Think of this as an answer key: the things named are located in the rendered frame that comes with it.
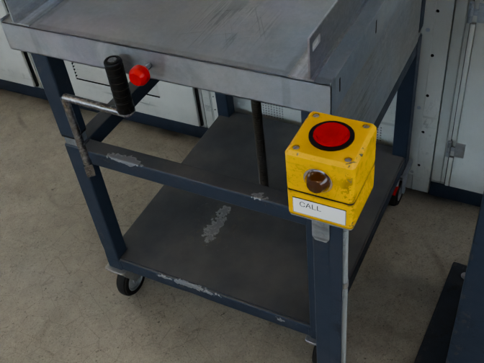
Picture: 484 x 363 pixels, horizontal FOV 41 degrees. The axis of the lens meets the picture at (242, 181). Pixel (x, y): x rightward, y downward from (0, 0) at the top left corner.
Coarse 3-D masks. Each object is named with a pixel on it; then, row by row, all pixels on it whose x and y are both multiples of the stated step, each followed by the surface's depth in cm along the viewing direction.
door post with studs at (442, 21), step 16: (448, 0) 146; (448, 16) 148; (448, 32) 151; (432, 48) 156; (432, 64) 159; (432, 80) 161; (432, 96) 165; (432, 112) 168; (432, 128) 171; (432, 144) 175; (416, 176) 185
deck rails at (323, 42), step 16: (16, 0) 111; (32, 0) 115; (48, 0) 117; (336, 0) 93; (352, 0) 100; (368, 0) 106; (16, 16) 112; (32, 16) 113; (336, 16) 95; (352, 16) 102; (320, 32) 90; (336, 32) 96; (320, 48) 91; (304, 64) 94; (320, 64) 93
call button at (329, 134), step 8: (320, 128) 70; (328, 128) 70; (336, 128) 70; (344, 128) 70; (320, 136) 69; (328, 136) 69; (336, 136) 69; (344, 136) 69; (320, 144) 69; (328, 144) 69; (336, 144) 69
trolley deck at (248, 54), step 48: (96, 0) 116; (144, 0) 114; (192, 0) 112; (240, 0) 111; (288, 0) 109; (384, 0) 105; (48, 48) 112; (96, 48) 107; (144, 48) 102; (192, 48) 101; (240, 48) 99; (288, 48) 98; (336, 48) 97; (240, 96) 99; (288, 96) 95; (336, 96) 93
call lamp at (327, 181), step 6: (312, 168) 69; (306, 174) 70; (312, 174) 69; (318, 174) 68; (324, 174) 68; (306, 180) 69; (312, 180) 68; (318, 180) 68; (324, 180) 68; (330, 180) 69; (312, 186) 69; (318, 186) 68; (324, 186) 68; (330, 186) 69; (318, 192) 69; (324, 192) 70
